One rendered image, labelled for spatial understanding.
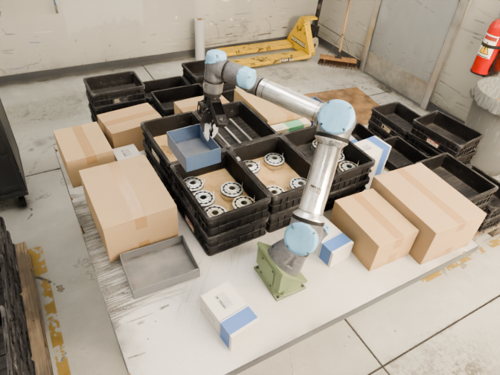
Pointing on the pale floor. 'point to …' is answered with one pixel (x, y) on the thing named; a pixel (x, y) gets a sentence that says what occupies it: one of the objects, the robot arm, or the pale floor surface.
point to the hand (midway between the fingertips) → (209, 138)
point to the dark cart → (10, 164)
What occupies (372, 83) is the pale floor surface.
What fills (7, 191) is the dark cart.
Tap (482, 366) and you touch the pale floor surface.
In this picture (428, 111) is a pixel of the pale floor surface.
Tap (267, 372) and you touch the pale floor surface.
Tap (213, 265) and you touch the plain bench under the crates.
